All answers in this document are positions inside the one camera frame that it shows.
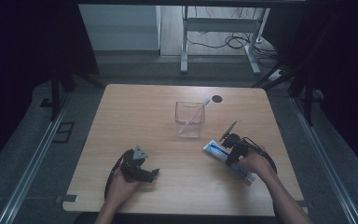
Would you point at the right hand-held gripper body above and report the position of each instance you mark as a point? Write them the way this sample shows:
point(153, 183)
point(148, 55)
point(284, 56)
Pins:
point(234, 141)

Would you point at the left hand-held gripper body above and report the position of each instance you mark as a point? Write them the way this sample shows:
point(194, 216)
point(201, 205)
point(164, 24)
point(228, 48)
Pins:
point(133, 165)

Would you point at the white blue toothpaste tube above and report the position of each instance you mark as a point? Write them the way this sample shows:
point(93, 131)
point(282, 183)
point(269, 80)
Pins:
point(214, 149)

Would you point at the pink toothbrush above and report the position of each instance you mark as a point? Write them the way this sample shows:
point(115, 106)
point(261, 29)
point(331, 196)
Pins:
point(199, 111)

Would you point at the clear plastic cup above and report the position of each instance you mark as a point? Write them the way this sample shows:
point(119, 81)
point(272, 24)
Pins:
point(189, 124)

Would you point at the person's right hand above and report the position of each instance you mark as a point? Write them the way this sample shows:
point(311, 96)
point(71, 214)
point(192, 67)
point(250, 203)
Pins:
point(256, 165)

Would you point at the person's left hand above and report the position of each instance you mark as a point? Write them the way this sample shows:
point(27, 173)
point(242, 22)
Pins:
point(121, 189)

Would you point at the black round table grommet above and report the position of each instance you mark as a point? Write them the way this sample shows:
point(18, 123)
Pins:
point(217, 99)

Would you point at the grey tape piece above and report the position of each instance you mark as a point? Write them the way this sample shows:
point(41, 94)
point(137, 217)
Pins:
point(66, 198)

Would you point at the white power strip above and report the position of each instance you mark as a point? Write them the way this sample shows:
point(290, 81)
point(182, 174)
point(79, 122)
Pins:
point(276, 75)

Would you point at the black metal stand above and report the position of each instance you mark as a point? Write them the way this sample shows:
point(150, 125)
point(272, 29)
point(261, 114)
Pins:
point(307, 102)
point(55, 93)

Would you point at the black floor plate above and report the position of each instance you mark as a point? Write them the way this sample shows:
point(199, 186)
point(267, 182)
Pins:
point(46, 103)

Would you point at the white cabinet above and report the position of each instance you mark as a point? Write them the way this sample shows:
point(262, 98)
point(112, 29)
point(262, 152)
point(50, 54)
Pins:
point(121, 28)

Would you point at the dark curtain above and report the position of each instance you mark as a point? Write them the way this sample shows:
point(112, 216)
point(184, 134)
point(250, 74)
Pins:
point(348, 62)
point(18, 46)

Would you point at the metal floor rail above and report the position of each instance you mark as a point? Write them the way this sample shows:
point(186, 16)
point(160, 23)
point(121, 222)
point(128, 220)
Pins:
point(31, 168)
point(323, 158)

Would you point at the white metal desk frame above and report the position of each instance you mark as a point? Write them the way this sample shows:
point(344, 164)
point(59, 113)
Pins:
point(220, 24)

